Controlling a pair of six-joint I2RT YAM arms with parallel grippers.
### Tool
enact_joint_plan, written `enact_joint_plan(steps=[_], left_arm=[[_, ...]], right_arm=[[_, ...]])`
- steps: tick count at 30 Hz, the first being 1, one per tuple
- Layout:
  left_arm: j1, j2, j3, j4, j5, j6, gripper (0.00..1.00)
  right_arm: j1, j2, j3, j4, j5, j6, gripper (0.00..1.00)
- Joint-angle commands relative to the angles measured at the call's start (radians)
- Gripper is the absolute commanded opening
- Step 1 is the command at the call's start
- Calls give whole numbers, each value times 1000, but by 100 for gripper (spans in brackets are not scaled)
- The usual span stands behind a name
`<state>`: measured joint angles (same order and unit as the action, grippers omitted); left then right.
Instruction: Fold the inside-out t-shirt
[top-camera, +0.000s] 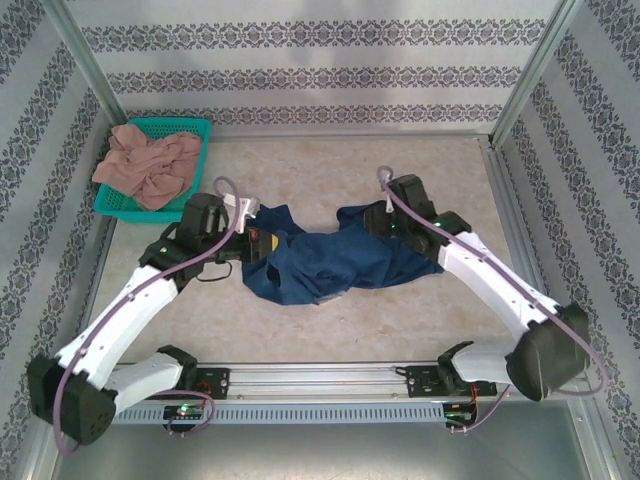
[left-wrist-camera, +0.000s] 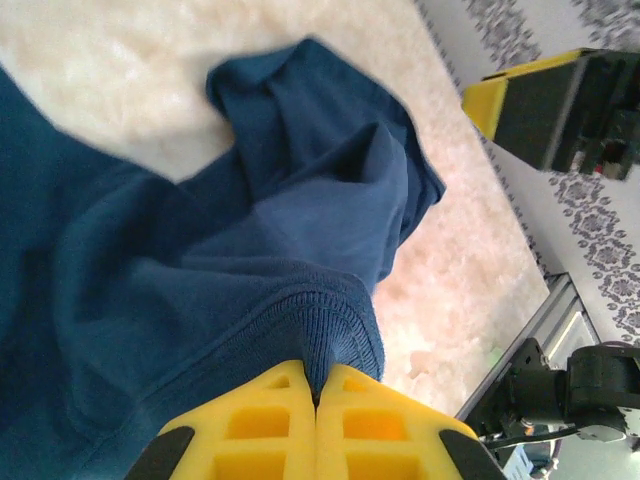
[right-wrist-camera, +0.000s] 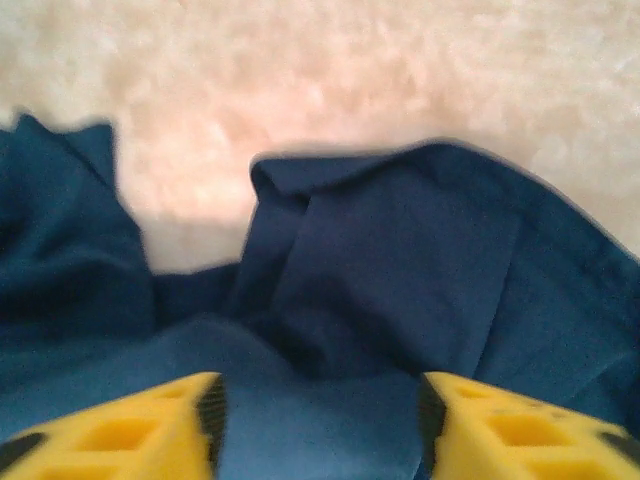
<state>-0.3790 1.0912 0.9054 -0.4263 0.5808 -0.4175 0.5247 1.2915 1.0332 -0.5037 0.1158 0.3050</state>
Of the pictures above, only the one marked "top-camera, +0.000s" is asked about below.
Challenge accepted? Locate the grey slotted cable duct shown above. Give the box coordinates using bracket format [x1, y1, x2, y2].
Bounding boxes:
[115, 403, 446, 424]

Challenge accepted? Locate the grey metal panel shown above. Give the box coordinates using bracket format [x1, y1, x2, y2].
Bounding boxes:
[47, 422, 609, 480]

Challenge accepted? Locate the aluminium corner post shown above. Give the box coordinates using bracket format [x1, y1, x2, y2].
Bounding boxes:
[42, 0, 129, 124]
[487, 0, 586, 146]

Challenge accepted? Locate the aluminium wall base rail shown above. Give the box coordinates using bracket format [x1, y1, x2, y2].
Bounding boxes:
[209, 130, 494, 144]

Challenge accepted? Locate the pink crumpled cloth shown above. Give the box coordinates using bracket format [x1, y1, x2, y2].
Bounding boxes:
[92, 123, 204, 212]

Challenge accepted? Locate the blue t-shirt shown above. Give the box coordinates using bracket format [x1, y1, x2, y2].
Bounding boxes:
[240, 202, 445, 307]

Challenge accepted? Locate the thin aluminium side rail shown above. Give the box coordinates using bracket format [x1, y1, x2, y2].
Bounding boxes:
[84, 217, 119, 321]

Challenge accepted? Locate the thin black left gripper wire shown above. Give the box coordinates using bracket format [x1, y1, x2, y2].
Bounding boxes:
[196, 259, 235, 284]

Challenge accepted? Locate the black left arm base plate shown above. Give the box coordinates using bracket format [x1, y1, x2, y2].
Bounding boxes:
[193, 367, 232, 400]

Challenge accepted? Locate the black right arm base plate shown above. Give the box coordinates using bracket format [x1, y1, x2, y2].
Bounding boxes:
[405, 364, 499, 400]

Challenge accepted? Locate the teal plastic basket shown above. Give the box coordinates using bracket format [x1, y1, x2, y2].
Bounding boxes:
[93, 117, 214, 225]

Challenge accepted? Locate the wide aluminium side rail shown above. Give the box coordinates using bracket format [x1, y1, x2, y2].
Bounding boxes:
[477, 138, 561, 311]

